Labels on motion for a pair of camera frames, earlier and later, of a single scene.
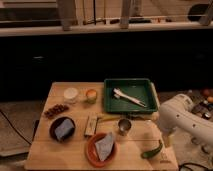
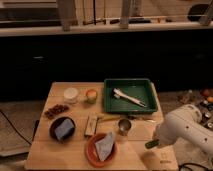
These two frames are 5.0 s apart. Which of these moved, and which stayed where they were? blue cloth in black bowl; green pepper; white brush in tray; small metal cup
Moved: green pepper
Stayed: white brush in tray; blue cloth in black bowl; small metal cup
